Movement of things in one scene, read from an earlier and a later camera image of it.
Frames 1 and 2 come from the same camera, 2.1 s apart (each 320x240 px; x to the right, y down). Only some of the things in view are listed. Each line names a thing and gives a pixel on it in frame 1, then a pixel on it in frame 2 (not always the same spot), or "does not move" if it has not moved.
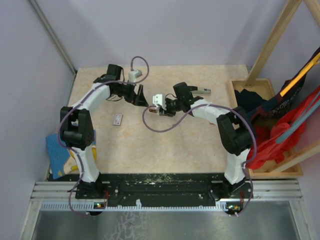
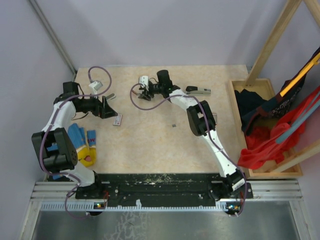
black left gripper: (138, 99) → (102, 109)
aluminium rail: (62, 196) does not move
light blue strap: (298, 123) does not move
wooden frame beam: (285, 16) does not move
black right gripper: (167, 112) → (145, 95)
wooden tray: (266, 86) does not move
